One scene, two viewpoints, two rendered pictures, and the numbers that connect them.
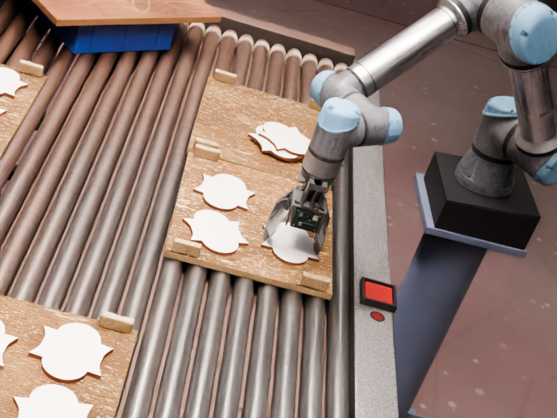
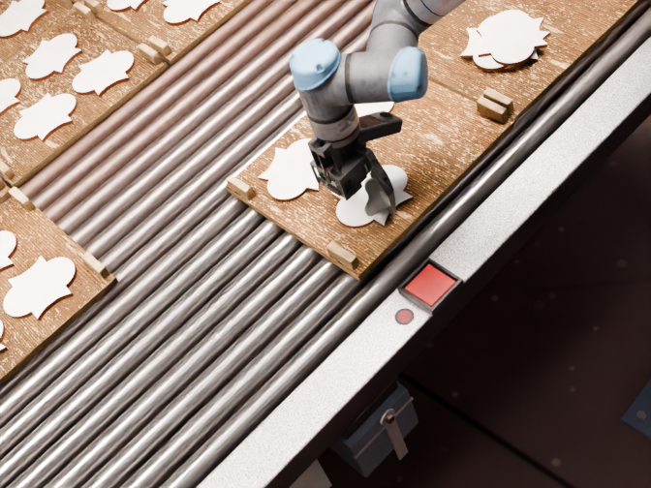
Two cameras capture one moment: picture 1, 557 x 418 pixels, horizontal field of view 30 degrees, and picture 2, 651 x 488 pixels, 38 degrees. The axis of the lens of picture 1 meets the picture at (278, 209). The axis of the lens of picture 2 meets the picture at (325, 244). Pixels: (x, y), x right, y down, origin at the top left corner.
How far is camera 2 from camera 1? 1.72 m
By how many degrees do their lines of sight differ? 54
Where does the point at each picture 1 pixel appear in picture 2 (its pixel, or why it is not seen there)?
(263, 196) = (406, 124)
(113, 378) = (50, 323)
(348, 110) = (308, 62)
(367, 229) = (524, 184)
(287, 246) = (359, 200)
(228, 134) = (448, 27)
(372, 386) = (301, 407)
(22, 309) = (46, 233)
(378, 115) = (374, 65)
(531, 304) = not seen: outside the picture
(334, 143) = (306, 101)
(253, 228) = not seen: hidden behind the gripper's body
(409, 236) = not seen: outside the picture
